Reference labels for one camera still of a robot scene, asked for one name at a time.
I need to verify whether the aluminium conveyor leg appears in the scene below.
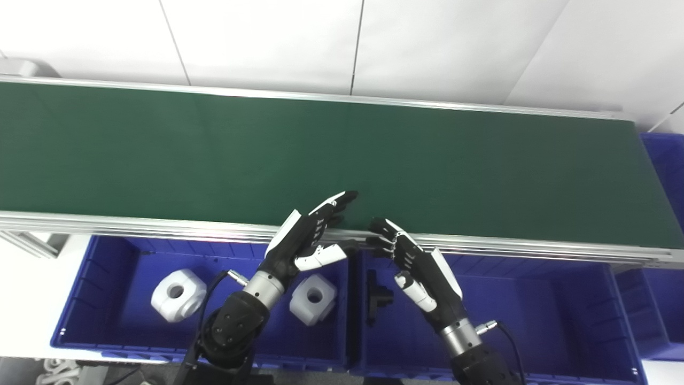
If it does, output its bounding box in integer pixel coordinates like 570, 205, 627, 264
0, 230, 73, 260

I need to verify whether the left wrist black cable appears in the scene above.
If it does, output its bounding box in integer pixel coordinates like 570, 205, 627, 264
174, 269, 250, 385

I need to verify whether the white ribbed plastic object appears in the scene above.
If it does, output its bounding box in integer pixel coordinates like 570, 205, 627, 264
35, 357, 81, 385

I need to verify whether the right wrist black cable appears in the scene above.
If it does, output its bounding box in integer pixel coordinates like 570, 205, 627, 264
476, 320, 527, 385

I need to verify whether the blue plastic bin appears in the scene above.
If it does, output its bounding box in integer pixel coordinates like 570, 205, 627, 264
51, 234, 351, 369
615, 132, 684, 361
350, 249, 647, 385

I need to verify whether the grey conveyor end housing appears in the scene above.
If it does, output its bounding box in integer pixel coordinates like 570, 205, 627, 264
0, 59, 60, 80

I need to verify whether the black T-shaped part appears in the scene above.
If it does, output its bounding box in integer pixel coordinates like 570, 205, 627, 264
365, 270, 395, 327

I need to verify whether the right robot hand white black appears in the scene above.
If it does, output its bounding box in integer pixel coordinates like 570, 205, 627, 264
367, 217, 471, 333

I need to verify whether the white rounded block with hole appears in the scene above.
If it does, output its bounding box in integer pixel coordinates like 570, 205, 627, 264
289, 274, 338, 327
151, 268, 208, 324

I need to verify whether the green conveyor belt aluminium frame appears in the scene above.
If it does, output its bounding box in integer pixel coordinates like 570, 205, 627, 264
0, 75, 684, 268

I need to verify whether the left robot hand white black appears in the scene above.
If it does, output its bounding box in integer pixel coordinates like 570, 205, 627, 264
259, 190, 360, 284

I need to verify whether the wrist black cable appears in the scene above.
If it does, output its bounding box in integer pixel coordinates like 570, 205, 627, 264
174, 269, 250, 385
476, 320, 527, 385

